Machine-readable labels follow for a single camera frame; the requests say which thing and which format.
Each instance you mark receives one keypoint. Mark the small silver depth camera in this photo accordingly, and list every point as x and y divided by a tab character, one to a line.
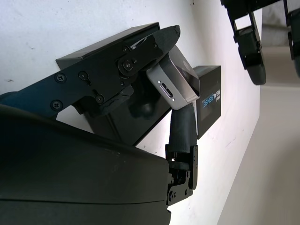
178	79

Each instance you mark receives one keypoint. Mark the black RealSense box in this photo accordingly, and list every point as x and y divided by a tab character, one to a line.
209	103

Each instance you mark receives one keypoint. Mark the black box base with insert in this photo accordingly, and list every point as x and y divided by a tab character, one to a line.
145	110

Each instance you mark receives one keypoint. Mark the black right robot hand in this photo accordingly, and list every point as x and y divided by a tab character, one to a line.
70	164

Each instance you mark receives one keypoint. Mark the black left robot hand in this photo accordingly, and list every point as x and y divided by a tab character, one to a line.
253	47

